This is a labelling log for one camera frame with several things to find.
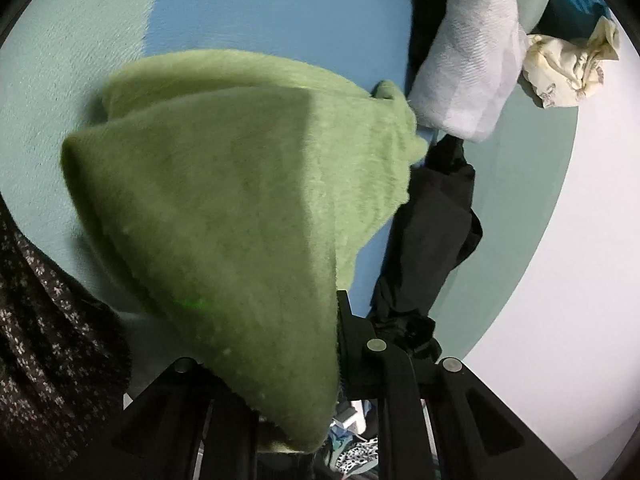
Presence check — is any white folded towel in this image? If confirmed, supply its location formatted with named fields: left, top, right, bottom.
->
left=408, top=0, right=527, bottom=143

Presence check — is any black garment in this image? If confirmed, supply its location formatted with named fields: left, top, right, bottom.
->
left=368, top=136, right=483, bottom=360

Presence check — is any teal blue bag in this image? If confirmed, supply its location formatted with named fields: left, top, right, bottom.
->
left=536, top=0, right=611, bottom=40

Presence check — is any green knit sweater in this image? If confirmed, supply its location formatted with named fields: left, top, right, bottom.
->
left=61, top=50, right=428, bottom=453

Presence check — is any cream crumpled cloth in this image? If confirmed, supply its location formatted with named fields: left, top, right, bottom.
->
left=523, top=16, right=620, bottom=108

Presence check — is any blue and green sofa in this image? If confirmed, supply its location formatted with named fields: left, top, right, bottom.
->
left=0, top=0, right=582, bottom=401

